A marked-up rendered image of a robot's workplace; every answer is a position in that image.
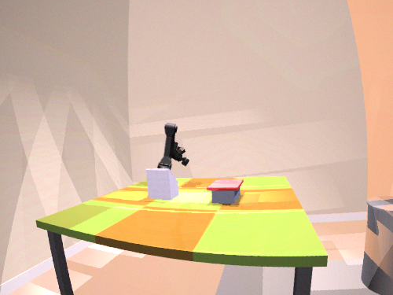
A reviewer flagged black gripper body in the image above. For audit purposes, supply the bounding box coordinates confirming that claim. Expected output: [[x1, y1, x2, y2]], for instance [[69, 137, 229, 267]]
[[174, 153, 189, 166]]

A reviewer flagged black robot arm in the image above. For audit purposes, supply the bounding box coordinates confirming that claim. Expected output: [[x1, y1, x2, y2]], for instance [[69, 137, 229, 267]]
[[157, 123, 185, 170]]

